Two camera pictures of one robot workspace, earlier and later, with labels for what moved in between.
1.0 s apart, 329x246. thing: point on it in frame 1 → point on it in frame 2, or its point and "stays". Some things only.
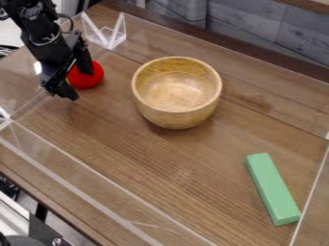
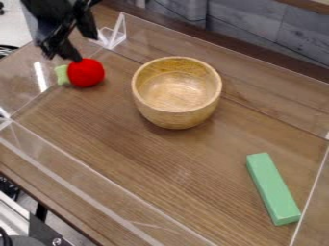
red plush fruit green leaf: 83,80 stays
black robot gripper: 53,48 → 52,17
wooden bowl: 176,91 stays
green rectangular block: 277,196 stays
